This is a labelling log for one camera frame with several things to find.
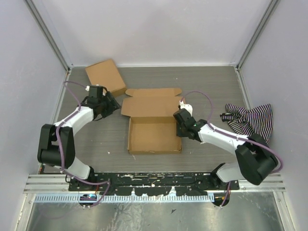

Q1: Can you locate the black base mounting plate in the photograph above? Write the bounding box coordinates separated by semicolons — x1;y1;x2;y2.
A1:
65;172;228;196

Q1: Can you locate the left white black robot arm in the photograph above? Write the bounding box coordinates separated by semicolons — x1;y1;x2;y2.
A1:
37;85;121;191

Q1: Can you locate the aluminium front rail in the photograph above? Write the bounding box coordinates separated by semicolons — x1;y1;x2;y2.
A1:
24;172;286;195

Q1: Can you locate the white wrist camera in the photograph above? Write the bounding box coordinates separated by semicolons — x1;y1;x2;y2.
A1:
85;85;108;96
179;101;193;116

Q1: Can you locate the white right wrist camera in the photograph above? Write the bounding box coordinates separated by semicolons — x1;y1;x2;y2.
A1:
179;101;193;116

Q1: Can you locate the brown cardboard box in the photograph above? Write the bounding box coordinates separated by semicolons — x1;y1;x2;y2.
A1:
121;88;182;154
85;59;127;97

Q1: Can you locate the white slotted cable duct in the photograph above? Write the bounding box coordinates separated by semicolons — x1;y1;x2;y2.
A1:
34;193;214;203

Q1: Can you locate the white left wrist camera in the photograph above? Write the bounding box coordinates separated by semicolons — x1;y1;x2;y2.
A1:
85;85;108;96

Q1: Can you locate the purple white striped cloth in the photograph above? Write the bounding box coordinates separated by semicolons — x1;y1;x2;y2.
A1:
220;103;273;143

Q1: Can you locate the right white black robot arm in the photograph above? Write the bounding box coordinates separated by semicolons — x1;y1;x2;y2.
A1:
173;108;282;190

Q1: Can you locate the closed brown cardboard box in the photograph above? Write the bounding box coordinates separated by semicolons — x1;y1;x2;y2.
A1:
85;59;127;97

